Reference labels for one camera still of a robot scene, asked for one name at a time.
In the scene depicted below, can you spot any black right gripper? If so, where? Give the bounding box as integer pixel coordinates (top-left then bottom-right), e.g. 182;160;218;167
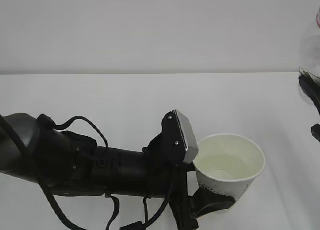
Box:
298;74;320;141

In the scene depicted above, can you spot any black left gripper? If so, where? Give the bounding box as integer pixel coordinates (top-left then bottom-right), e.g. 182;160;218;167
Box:
142;111;236;229

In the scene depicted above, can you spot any clear plastic water bottle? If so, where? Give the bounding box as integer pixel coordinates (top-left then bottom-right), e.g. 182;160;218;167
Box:
299;10;320;85

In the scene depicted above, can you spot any white paper coffee cup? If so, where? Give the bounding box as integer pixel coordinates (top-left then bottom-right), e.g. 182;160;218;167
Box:
193;133;266;201

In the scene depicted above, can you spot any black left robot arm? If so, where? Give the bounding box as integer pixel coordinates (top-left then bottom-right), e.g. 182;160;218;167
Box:
0;110;235;229

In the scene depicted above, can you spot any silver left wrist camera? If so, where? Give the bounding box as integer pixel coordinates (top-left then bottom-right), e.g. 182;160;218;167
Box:
175;110;199;164

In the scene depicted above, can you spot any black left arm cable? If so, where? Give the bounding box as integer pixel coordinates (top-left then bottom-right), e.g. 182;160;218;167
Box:
37;113;173;230

